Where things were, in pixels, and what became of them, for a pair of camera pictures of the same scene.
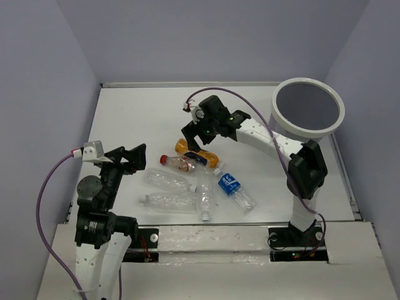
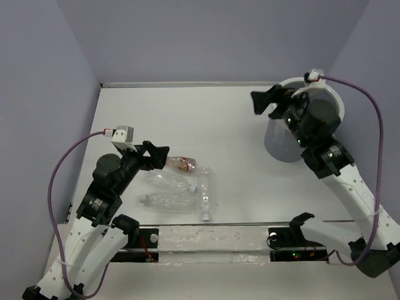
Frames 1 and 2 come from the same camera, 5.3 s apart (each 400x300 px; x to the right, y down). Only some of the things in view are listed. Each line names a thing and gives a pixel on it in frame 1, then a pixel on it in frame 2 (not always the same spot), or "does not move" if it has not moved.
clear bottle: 206,190 does not move
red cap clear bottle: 184,164 does not move
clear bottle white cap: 158,179 does not move
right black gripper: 190,130 -> 261,99
